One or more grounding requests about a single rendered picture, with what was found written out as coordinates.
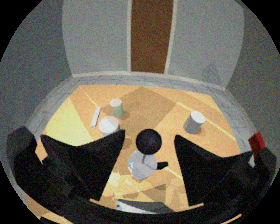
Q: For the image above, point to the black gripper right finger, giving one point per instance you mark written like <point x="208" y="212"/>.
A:
<point x="202" y="170"/>

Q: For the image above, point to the white flat bar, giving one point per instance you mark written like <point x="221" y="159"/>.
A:
<point x="95" y="116"/>

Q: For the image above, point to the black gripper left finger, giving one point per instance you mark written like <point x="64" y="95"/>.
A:
<point x="92" y="163"/>

